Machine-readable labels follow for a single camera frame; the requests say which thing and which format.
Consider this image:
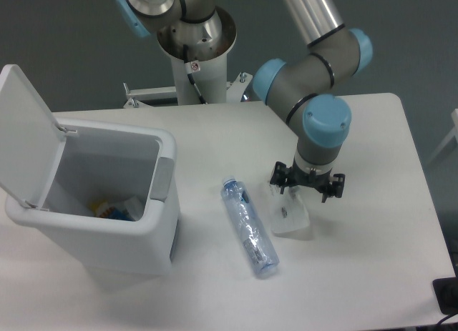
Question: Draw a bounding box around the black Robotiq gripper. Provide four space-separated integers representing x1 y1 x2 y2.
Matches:
268 162 346 203

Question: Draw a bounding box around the clear plastic wrapper bag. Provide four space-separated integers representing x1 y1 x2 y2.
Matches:
263 182 310 236

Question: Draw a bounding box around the crushed clear plastic bottle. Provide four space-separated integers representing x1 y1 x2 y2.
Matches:
220 176 280 278

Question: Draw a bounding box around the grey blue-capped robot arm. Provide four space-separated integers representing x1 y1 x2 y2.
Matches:
116 0 373 198

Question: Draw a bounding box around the white crumpled trash in can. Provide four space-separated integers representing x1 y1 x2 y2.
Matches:
118 197 144 222

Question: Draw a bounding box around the white plastic trash can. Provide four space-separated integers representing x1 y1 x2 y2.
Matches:
4 118 180 275

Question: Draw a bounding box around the yellow blue trash in can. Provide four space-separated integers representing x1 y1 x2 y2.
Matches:
89 200 135 222

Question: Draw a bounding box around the white trash can lid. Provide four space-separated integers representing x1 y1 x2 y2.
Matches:
1 64 77 208

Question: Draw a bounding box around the white furniture leg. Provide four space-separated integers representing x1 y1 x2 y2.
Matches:
426 109 457 167

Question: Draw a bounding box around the black device at table edge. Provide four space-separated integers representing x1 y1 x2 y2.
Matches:
432 277 457 315

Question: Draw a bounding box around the white pedestal base frame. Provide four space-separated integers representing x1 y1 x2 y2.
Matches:
123 71 253 109

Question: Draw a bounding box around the black cable on pedestal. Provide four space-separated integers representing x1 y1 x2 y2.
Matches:
182 44 209 105

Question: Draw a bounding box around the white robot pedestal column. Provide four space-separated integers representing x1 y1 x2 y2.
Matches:
157 6 237 105

